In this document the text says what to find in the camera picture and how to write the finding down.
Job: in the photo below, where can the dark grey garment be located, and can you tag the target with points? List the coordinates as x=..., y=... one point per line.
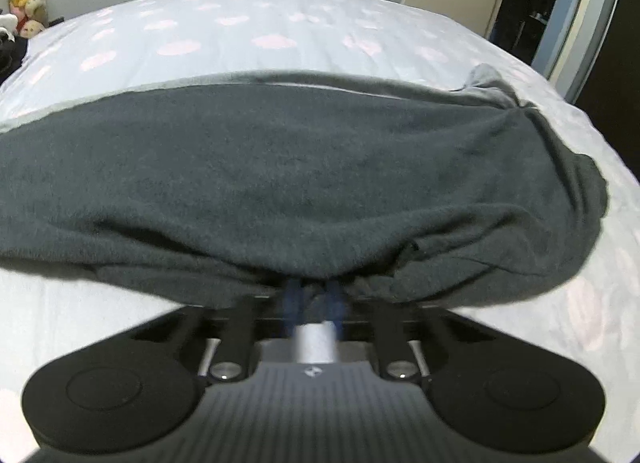
x=300, y=168

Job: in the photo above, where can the bed with pink-dotted sheet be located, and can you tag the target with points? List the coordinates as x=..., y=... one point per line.
x=250, y=18

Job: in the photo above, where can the dark sliding wardrobe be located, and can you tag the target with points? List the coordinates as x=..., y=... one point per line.
x=620, y=43

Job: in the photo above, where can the white door frame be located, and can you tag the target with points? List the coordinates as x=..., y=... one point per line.
x=570, y=8

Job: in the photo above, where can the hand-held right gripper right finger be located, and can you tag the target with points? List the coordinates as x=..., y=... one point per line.
x=334, y=310

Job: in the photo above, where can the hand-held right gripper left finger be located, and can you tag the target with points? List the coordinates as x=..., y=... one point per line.
x=292, y=305

